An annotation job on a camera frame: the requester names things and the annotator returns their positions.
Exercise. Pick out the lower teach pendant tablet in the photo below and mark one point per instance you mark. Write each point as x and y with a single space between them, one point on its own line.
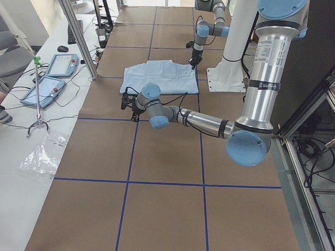
49 88

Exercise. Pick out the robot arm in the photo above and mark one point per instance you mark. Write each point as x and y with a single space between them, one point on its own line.
245 83
205 29

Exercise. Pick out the black computer mouse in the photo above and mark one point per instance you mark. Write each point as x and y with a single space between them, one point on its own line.
62 48

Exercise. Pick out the reacher grabber tool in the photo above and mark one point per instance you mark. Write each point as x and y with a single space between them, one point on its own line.
39 120

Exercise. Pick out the light blue button-up shirt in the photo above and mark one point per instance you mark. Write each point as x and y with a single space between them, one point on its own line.
172 78

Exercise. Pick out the clear plastic bag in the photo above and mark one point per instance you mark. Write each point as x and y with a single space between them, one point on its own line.
42 163

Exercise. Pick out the teach pendant tablet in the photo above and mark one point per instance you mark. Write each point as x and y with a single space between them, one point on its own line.
62 65
49 88

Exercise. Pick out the grey office chair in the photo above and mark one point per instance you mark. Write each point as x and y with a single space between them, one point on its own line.
15 58

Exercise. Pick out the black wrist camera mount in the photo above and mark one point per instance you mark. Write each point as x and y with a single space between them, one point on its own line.
127 101
189 45

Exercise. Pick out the grey aluminium frame post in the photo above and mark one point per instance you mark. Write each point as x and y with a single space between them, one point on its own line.
72 20

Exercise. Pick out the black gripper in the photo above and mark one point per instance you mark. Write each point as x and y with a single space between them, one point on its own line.
136 110
196 55

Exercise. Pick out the upper teach pendant tablet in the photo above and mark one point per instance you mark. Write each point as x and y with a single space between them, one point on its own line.
62 65

